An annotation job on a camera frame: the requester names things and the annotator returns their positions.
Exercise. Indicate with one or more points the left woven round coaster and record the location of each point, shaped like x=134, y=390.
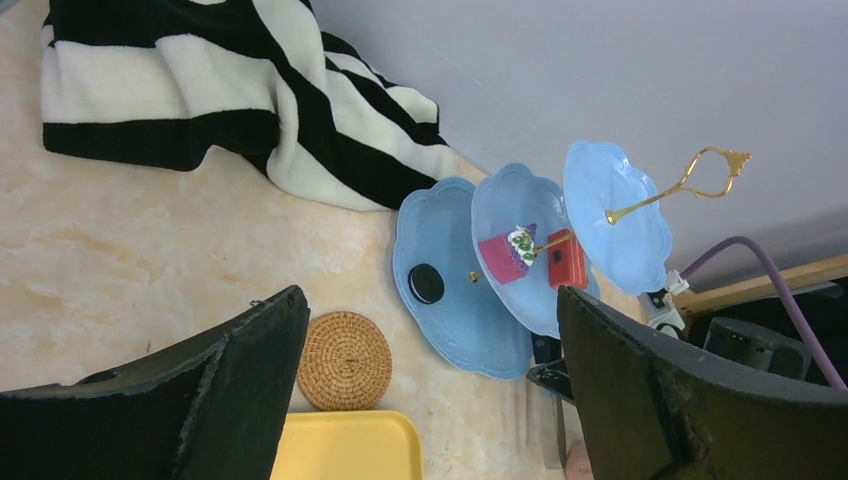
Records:
x=346, y=363

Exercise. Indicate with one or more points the black macaron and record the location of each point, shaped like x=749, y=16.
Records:
x=426, y=284

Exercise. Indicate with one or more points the red striped cake slice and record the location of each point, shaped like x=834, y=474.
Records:
x=566, y=261

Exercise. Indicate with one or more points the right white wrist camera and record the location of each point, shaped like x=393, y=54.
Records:
x=660, y=308

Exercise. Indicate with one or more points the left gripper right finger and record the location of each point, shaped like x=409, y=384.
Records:
x=654, y=407

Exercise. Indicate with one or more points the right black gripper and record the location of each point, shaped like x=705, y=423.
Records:
x=758, y=348

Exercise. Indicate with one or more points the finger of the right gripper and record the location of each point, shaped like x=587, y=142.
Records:
x=554, y=378
x=546, y=349

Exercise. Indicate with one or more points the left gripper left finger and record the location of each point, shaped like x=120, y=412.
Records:
x=212, y=406

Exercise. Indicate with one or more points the black white striped cloth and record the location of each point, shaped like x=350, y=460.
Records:
x=160, y=83

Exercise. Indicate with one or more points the blue three-tier cake stand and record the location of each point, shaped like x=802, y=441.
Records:
x=478, y=266

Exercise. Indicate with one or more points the purple triangular cake slice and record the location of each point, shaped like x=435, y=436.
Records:
x=509, y=256

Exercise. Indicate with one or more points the yellow plastic tray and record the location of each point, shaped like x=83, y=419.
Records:
x=374, y=444

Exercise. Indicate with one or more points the pink mug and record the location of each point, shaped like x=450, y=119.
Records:
x=578, y=466

